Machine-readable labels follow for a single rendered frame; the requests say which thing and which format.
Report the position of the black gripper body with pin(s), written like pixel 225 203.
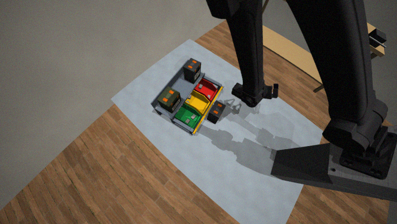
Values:
pixel 271 95

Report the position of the dark grey shelf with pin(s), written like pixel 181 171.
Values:
pixel 178 83

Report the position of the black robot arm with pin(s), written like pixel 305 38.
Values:
pixel 336 33

